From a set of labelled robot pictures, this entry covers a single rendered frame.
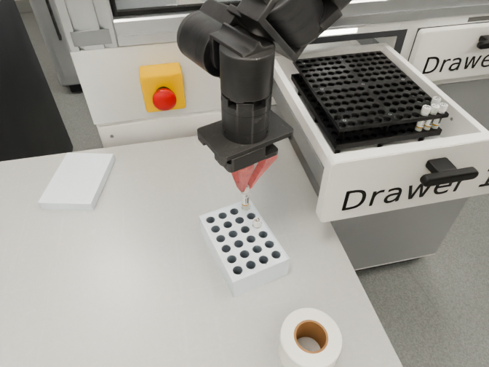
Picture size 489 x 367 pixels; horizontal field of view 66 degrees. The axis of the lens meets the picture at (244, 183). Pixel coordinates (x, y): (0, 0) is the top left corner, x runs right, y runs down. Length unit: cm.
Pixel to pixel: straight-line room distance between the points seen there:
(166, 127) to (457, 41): 61
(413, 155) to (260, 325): 29
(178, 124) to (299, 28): 43
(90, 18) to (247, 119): 36
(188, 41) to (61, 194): 36
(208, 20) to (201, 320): 36
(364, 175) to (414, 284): 109
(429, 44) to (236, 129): 53
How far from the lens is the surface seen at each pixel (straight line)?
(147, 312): 53
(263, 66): 39
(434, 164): 53
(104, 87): 74
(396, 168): 51
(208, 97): 76
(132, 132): 79
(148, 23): 68
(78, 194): 68
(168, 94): 66
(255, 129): 42
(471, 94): 105
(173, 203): 64
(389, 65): 76
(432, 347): 145
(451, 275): 164
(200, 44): 43
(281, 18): 40
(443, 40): 88
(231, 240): 53
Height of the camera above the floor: 122
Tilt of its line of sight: 44 degrees down
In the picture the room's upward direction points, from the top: straight up
